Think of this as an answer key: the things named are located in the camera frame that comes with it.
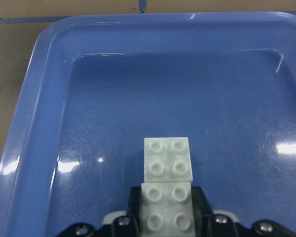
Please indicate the white building block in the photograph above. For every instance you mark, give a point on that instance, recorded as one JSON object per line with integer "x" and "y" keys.
{"x": 167, "y": 210}
{"x": 167, "y": 159}

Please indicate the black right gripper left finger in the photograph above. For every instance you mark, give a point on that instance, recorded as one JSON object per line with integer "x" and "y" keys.
{"x": 129, "y": 224}

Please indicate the blue plastic tray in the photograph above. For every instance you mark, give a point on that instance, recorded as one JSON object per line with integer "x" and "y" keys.
{"x": 96, "y": 86}

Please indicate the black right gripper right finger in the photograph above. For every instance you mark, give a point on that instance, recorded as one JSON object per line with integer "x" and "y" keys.
{"x": 206, "y": 222}

